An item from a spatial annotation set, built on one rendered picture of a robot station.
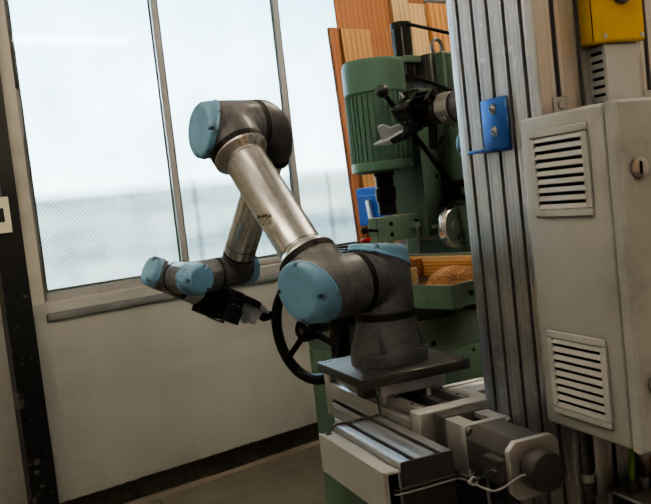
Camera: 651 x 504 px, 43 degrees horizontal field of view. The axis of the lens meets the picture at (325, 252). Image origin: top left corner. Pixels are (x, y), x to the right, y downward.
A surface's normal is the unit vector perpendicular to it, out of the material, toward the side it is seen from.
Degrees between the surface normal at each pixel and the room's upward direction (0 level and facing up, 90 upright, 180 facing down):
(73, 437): 90
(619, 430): 90
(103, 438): 90
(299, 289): 96
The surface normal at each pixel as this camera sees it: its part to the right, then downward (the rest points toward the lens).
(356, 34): 0.57, -0.07
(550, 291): -0.92, 0.13
